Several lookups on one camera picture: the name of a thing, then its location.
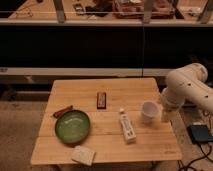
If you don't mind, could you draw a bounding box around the white plastic cup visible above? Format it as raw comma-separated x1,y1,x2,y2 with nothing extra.
141,101,160,123

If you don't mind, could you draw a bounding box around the black power box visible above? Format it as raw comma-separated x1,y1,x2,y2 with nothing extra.
187,125,213,144

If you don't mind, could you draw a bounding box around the brown sausage toy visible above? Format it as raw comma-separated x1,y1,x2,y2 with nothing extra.
53,105,73,118

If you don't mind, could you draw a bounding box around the wooden table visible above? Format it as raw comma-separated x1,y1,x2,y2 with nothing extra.
31,78,182,165

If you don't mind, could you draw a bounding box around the white tube with cap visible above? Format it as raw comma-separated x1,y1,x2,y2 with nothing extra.
119,108,136,144

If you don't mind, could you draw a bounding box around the red rectangular bar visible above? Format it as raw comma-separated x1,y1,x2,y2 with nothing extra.
97,92,106,109

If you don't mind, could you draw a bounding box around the beige sponge block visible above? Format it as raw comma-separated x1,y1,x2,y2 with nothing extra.
71,146,96,166

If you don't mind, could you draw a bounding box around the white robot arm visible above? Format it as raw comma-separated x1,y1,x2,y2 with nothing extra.
160,63,213,122

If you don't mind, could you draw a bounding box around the red tray on shelf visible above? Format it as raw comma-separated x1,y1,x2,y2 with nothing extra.
112,0,175,19

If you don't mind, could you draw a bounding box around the green ceramic bowl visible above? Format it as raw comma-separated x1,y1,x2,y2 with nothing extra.
55,110,90,144

